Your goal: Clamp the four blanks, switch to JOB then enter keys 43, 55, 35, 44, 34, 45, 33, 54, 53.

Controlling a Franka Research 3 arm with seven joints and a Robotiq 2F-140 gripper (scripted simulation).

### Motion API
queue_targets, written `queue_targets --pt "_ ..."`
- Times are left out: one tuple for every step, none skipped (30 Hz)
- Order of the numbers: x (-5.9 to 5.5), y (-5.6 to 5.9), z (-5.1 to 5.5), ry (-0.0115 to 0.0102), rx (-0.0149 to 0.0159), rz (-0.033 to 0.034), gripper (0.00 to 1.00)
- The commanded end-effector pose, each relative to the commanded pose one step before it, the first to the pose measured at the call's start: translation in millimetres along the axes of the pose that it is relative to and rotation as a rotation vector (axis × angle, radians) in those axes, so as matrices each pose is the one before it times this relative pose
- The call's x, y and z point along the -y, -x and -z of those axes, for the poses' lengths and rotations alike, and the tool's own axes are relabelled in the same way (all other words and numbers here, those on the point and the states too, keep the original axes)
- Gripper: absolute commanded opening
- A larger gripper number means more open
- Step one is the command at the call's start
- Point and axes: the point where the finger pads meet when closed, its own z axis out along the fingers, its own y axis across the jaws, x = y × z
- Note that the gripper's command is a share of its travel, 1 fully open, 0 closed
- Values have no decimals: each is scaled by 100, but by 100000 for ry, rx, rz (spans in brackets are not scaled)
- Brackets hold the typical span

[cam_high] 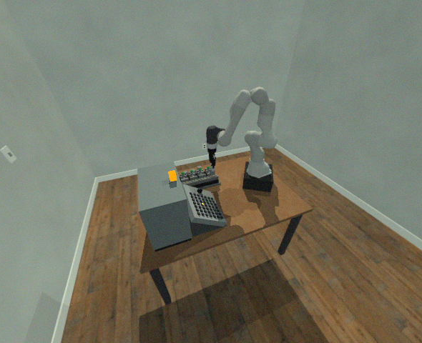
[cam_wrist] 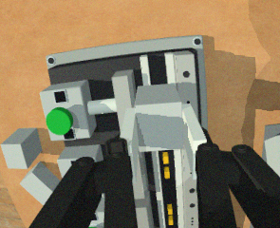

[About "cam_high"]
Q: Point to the grey control cabinet with keypad desk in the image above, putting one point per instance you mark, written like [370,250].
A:
[170,210]

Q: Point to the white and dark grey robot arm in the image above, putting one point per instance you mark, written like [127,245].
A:
[257,166]

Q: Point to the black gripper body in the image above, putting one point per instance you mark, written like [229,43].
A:
[211,151]

